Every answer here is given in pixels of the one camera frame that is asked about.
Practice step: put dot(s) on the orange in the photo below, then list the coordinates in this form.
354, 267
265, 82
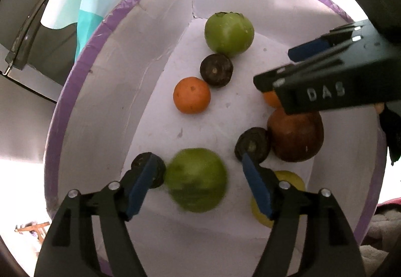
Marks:
191, 95
272, 100

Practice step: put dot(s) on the purple round box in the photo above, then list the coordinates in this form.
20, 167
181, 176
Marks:
109, 107

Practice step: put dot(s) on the small wooden frame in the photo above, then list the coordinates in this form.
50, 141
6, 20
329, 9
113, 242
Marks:
36, 228

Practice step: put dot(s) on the brown-red apple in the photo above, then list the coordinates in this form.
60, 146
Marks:
296, 134

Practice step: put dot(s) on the green round fruit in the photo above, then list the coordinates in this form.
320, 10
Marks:
195, 179

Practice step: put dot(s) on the dark round fruit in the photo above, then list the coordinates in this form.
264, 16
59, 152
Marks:
216, 70
255, 140
158, 175

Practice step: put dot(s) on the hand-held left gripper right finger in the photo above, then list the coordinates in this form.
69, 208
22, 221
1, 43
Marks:
257, 189

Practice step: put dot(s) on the green persimmon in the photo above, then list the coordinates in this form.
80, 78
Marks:
228, 34

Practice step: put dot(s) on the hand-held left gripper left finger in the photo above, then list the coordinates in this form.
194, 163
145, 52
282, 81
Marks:
141, 189

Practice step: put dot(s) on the grey fuzzy cloth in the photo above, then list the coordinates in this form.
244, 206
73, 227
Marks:
380, 233

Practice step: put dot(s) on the steel refrigerator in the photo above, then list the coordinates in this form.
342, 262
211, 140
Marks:
18, 13

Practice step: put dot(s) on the yellow-green apple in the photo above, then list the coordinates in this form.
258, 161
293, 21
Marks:
294, 181

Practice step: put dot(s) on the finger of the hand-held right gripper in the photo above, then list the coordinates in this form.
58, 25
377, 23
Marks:
272, 78
308, 49

